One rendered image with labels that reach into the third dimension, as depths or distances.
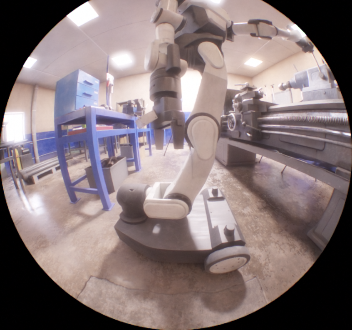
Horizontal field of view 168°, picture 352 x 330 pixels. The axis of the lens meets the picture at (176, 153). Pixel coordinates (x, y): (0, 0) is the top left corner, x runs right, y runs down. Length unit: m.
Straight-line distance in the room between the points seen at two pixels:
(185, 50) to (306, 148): 0.95
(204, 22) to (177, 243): 0.96
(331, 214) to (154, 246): 0.99
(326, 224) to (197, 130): 0.96
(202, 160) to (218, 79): 0.32
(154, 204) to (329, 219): 1.02
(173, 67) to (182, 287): 0.79
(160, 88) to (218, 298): 0.78
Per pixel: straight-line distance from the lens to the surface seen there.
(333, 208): 0.94
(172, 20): 0.55
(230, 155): 2.04
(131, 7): 3.29
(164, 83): 0.31
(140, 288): 0.67
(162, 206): 0.53
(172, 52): 0.35
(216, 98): 0.49
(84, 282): 0.79
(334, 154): 0.93
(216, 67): 0.50
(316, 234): 1.04
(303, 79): 1.26
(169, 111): 0.26
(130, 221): 0.67
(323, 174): 0.78
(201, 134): 0.42
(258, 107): 1.37
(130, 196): 0.61
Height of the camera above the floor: 0.63
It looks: 12 degrees down
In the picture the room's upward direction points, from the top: 3 degrees counter-clockwise
